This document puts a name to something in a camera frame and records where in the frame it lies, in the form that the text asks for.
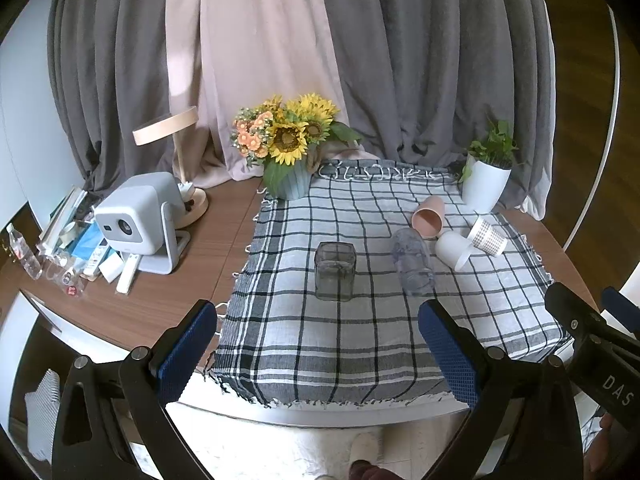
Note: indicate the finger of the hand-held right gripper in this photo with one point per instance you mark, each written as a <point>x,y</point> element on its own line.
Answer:
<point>622,307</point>
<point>572,310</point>

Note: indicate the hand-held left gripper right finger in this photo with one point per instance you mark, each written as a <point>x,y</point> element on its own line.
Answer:
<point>446,352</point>

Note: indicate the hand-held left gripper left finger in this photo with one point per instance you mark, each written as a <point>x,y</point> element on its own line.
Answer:
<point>184,355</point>

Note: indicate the clear plastic cup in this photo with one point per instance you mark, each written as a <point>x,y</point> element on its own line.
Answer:
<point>412,262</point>

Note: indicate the white cup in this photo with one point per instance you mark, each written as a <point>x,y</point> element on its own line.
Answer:
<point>451,250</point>

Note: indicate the patterned paper cup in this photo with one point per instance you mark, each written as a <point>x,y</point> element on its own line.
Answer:
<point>490,240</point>

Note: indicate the pink cup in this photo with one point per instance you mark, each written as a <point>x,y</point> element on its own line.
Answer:
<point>429,217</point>

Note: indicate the square clear glass cup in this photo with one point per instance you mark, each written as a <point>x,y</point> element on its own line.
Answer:
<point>334,275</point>

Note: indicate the person's right hand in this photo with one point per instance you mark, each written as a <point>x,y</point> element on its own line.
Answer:
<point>600,442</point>

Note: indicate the white remote control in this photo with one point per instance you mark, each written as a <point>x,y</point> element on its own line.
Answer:
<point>126,275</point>

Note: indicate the small white box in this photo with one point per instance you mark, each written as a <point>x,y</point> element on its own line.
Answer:
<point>111,267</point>

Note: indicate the checked grey white cloth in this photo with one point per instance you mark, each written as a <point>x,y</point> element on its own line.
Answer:
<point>300,340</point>

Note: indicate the white slipper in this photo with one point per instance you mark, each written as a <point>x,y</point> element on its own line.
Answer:
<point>365,447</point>

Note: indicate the clear packet with red print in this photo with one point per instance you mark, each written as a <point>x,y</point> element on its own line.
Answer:
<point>67,280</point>

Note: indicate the blue packet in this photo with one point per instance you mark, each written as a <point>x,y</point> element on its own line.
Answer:
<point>87,242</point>

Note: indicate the white ribbed object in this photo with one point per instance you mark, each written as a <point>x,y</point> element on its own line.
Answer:
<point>42,410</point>

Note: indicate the white plant pot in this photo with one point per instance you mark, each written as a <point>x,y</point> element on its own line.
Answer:
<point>484,185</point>

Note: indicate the white cube projector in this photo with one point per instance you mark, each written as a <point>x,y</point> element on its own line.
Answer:
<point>132,210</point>

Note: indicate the stack of books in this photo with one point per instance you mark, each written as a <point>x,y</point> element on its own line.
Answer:
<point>62,220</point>

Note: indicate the green potted plant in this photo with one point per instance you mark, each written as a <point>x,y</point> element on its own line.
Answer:
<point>492,142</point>

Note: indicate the clear water bottle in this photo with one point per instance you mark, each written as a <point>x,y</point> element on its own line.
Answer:
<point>22,252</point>

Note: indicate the white curved pole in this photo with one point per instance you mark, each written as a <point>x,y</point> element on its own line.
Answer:
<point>612,110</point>

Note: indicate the grey-green ribbed vase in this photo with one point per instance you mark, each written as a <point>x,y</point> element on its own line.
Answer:
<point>295,182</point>

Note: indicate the wooden desk lamp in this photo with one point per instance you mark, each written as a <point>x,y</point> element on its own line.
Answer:
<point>167,125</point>

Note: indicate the sunflower bouquet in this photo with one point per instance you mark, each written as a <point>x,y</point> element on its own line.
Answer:
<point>287,132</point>

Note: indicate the grey curtain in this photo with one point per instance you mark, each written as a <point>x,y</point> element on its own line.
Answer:
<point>115,60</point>
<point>440,55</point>

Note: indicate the pink curtain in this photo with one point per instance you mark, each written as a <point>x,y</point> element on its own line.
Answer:
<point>265,45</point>

